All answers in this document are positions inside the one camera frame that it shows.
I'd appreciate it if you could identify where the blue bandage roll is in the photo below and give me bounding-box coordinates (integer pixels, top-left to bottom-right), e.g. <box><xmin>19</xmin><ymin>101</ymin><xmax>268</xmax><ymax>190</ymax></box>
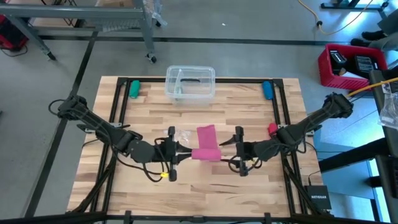
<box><xmin>261</xmin><ymin>80</ymin><xmax>275</xmax><ymax>101</ymax></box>

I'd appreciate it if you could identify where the red black tool bag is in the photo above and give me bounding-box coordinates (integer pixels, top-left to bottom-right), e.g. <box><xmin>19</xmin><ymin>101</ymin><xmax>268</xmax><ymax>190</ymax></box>
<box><xmin>0</xmin><ymin>14</ymin><xmax>30</xmax><ymax>53</ymax></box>

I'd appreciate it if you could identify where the red clamp handle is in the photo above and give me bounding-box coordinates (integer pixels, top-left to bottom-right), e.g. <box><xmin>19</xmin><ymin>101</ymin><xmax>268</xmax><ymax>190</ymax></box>
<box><xmin>267</xmin><ymin>122</ymin><xmax>279</xmax><ymax>137</ymax></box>

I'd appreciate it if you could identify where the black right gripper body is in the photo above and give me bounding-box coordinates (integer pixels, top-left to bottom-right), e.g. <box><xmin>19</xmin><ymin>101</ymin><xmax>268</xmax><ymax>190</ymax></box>
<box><xmin>234</xmin><ymin>125</ymin><xmax>259</xmax><ymax>177</ymax></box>

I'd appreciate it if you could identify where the black floor stand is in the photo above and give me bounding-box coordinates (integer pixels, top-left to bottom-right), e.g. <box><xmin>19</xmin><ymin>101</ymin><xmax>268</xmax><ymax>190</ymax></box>
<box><xmin>320</xmin><ymin>0</ymin><xmax>390</xmax><ymax>11</ymax></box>

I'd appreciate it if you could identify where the red plastic crate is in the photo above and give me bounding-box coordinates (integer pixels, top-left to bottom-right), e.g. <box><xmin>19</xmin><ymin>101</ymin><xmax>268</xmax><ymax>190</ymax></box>
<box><xmin>317</xmin><ymin>42</ymin><xmax>389</xmax><ymax>91</ymax></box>

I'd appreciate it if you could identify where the yellow floor cable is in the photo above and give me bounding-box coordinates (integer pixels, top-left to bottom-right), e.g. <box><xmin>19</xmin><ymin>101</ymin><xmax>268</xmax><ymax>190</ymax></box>
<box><xmin>297</xmin><ymin>0</ymin><xmax>376</xmax><ymax>36</ymax></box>

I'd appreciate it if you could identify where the clear plastic zipper bag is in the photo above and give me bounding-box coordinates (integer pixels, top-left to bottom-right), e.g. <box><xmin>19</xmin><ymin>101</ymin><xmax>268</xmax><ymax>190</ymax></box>
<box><xmin>174</xmin><ymin>129</ymin><xmax>192</xmax><ymax>146</ymax></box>

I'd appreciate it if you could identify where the black cable with yellow tag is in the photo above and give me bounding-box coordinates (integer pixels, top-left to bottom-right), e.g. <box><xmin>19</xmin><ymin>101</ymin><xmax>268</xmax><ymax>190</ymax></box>
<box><xmin>141</xmin><ymin>155</ymin><xmax>170</xmax><ymax>184</ymax></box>
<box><xmin>228</xmin><ymin>154</ymin><xmax>262</xmax><ymax>174</ymax></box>

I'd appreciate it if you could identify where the yellow hanging cable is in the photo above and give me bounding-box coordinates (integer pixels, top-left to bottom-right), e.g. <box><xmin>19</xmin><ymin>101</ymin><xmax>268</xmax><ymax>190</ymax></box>
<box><xmin>346</xmin><ymin>77</ymin><xmax>398</xmax><ymax>98</ymax></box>

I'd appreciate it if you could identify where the black metal table frame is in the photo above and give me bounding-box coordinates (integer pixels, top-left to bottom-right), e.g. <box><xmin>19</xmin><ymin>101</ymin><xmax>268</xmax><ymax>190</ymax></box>
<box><xmin>65</xmin><ymin>76</ymin><xmax>335</xmax><ymax>224</ymax></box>

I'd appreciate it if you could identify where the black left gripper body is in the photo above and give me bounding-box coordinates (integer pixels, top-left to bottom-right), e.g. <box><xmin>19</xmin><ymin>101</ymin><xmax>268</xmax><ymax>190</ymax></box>
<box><xmin>153</xmin><ymin>125</ymin><xmax>180</xmax><ymax>183</ymax></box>

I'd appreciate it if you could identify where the grey metal frame workbench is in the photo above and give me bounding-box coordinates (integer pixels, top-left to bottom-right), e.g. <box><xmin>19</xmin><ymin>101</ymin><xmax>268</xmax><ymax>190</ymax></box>
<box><xmin>0</xmin><ymin>0</ymin><xmax>169</xmax><ymax>65</ymax></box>

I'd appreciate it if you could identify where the green bandage roll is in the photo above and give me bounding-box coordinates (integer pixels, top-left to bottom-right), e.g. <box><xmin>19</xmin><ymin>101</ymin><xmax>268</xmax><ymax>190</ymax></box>
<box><xmin>129</xmin><ymin>80</ymin><xmax>142</xmax><ymax>100</ymax></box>

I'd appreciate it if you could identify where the black Netgear network switch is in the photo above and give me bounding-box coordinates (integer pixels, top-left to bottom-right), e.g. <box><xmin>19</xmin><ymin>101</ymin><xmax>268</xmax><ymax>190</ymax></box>
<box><xmin>303</xmin><ymin>185</ymin><xmax>333</xmax><ymax>211</ymax></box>

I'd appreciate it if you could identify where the black battery pack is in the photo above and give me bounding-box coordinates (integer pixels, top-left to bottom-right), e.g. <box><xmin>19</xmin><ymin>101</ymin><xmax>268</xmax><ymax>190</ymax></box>
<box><xmin>353</xmin><ymin>55</ymin><xmax>379</xmax><ymax>79</ymax></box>
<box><xmin>328</xmin><ymin>49</ymin><xmax>348</xmax><ymax>76</ymax></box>

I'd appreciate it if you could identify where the black desk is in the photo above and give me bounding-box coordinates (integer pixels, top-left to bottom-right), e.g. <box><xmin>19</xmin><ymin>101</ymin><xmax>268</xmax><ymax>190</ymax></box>
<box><xmin>318</xmin><ymin>70</ymin><xmax>398</xmax><ymax>224</ymax></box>

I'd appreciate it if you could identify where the crumpled clear plastic bag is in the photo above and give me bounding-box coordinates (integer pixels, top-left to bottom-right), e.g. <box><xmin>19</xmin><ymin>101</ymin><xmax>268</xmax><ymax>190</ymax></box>
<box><xmin>377</xmin><ymin>81</ymin><xmax>398</xmax><ymax>131</ymax></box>

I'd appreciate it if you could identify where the pink elastic bandage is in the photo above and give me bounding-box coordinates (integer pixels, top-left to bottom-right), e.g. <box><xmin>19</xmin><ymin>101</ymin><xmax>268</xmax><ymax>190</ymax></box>
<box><xmin>190</xmin><ymin>124</ymin><xmax>223</xmax><ymax>162</ymax></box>

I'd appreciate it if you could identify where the clear plastic storage bin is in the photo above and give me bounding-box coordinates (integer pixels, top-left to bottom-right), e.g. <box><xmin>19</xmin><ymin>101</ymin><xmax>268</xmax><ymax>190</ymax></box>
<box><xmin>164</xmin><ymin>65</ymin><xmax>216</xmax><ymax>105</ymax></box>

